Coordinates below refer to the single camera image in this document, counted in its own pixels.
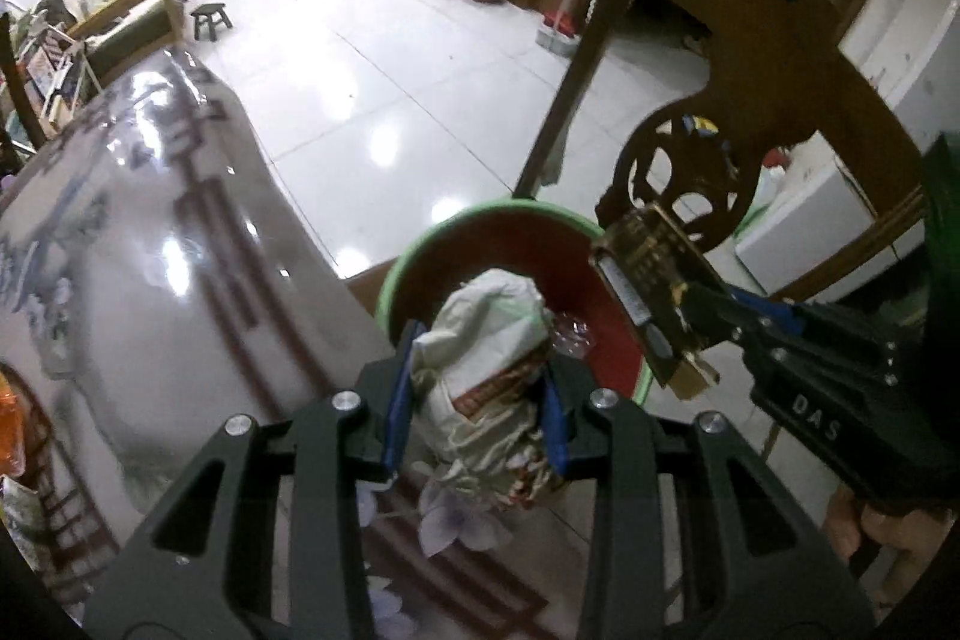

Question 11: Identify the green plastic bin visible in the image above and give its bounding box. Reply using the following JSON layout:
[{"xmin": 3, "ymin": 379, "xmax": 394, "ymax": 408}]
[{"xmin": 375, "ymin": 199, "xmax": 653, "ymax": 408}]

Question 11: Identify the white low cabinet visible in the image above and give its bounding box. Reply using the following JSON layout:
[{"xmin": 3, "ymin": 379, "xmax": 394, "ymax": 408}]
[{"xmin": 735, "ymin": 164, "xmax": 878, "ymax": 304}]

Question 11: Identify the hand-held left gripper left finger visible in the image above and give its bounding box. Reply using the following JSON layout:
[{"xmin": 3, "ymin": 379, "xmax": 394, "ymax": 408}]
[{"xmin": 81, "ymin": 319, "xmax": 421, "ymax": 640}]

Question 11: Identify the carved wooden chair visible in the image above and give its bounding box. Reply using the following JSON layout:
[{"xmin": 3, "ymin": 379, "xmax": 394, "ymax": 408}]
[{"xmin": 514, "ymin": 0, "xmax": 927, "ymax": 326}]

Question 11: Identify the mop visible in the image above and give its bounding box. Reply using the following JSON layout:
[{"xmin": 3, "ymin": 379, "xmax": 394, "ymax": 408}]
[{"xmin": 536, "ymin": 0, "xmax": 593, "ymax": 58}]

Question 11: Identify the clear plastic bag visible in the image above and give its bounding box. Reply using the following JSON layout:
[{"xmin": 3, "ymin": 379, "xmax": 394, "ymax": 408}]
[{"xmin": 544, "ymin": 310, "xmax": 593, "ymax": 360}]

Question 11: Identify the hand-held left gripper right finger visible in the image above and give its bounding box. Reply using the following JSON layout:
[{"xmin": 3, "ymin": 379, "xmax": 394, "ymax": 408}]
[{"xmin": 541, "ymin": 359, "xmax": 875, "ymax": 640}]

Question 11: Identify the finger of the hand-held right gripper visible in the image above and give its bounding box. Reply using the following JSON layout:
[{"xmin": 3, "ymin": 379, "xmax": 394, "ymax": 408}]
[
  {"xmin": 682, "ymin": 278, "xmax": 796, "ymax": 386},
  {"xmin": 720, "ymin": 286, "xmax": 822, "ymax": 341}
]

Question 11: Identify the white paper bag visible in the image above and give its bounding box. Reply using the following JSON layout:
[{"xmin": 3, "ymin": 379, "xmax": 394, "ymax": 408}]
[{"xmin": 409, "ymin": 269, "xmax": 556, "ymax": 513}]

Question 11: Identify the orange plastic bag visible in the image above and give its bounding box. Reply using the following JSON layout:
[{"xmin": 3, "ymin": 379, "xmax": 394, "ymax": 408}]
[{"xmin": 0, "ymin": 366, "xmax": 42, "ymax": 487}]

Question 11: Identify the picture book rack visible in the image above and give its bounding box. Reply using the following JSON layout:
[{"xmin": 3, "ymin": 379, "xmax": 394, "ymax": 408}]
[{"xmin": 7, "ymin": 6, "xmax": 102, "ymax": 139}]

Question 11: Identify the small dark stool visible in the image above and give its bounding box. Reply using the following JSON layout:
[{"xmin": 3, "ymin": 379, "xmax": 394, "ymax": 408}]
[{"xmin": 190, "ymin": 2, "xmax": 233, "ymax": 41}]

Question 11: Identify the gold box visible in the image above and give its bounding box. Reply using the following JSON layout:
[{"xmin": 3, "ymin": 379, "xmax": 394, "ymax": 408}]
[{"xmin": 589, "ymin": 203, "xmax": 722, "ymax": 399}]

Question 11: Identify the person's right hand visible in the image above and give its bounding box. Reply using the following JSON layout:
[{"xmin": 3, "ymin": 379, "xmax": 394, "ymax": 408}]
[{"xmin": 821, "ymin": 481, "xmax": 950, "ymax": 618}]

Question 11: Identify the dark wooden chair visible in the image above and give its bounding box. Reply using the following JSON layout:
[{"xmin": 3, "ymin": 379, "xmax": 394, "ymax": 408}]
[{"xmin": 0, "ymin": 10, "xmax": 46, "ymax": 176}]

